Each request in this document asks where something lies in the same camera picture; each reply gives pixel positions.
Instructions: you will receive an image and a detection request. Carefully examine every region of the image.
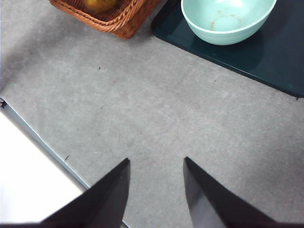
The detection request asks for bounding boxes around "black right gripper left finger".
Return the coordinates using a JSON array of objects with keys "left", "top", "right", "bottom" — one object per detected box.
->
[{"left": 40, "top": 158, "right": 131, "bottom": 225}]

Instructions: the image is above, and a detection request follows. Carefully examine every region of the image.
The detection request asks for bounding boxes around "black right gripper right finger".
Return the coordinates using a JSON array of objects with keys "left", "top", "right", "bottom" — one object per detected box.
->
[{"left": 183, "top": 156, "right": 278, "bottom": 225}]

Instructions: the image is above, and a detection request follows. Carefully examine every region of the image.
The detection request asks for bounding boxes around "teal ribbed bowl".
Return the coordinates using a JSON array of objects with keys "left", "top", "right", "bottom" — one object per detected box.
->
[{"left": 180, "top": 0, "right": 278, "bottom": 46}]

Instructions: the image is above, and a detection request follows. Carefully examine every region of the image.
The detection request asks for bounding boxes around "fuzzy brown-yellow kiwi fruit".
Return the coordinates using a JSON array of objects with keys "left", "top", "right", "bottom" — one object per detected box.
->
[{"left": 83, "top": 0, "right": 119, "bottom": 14}]

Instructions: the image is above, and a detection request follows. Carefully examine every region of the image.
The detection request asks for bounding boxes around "dark rectangular tray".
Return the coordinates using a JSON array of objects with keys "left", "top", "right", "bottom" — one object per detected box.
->
[{"left": 151, "top": 0, "right": 304, "bottom": 98}]

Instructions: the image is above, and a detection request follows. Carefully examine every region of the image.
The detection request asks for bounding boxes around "brown wicker basket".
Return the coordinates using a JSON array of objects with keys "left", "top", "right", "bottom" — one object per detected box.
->
[{"left": 49, "top": 0, "right": 162, "bottom": 39}]

